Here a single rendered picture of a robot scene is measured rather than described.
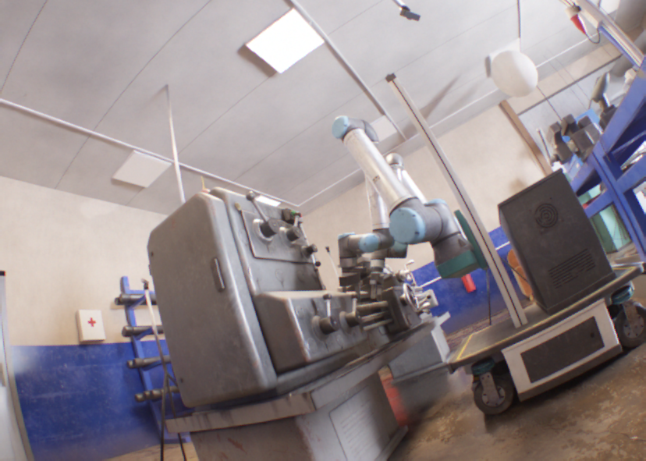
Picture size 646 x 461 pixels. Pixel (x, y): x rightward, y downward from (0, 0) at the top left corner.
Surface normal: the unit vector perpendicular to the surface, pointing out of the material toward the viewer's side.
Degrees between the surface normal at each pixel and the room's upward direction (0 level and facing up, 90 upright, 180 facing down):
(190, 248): 90
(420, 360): 90
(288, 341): 90
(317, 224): 90
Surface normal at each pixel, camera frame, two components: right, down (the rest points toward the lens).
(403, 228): -0.74, 0.12
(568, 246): -0.50, -0.15
